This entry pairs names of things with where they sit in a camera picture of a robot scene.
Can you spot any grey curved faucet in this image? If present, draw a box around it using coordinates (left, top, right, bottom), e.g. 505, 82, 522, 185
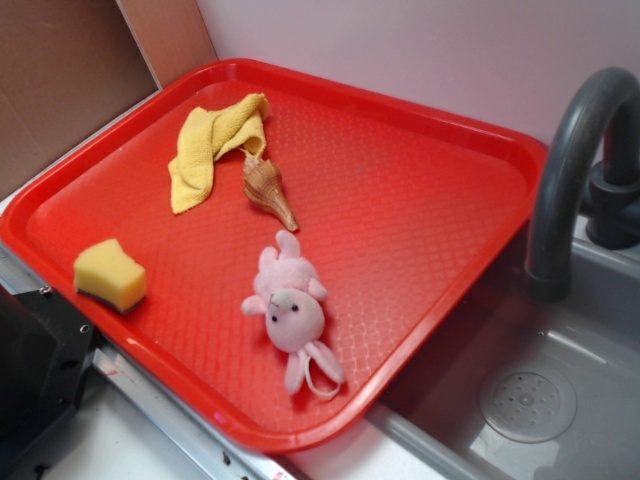
525, 67, 639, 303

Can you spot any brown cardboard panel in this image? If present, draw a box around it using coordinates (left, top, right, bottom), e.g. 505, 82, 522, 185
1, 1, 217, 198

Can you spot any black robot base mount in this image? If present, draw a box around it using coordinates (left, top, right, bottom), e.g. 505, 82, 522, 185
1, 288, 96, 468

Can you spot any pink plush bunny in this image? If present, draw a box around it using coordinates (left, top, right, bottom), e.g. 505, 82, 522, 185
241, 230, 346, 400

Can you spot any grey plastic sink basin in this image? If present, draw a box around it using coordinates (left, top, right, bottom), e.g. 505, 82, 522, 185
369, 234, 639, 479

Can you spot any brown conch seashell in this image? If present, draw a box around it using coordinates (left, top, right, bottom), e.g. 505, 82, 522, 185
243, 154, 300, 232

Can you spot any yellow folded cloth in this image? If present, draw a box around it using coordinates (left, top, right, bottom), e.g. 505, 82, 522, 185
168, 93, 270, 215

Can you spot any yellow sponge with dark base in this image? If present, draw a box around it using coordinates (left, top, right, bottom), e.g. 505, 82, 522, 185
73, 239, 147, 313

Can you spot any red plastic tray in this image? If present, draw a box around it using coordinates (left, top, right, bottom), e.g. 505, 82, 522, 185
1, 60, 546, 453

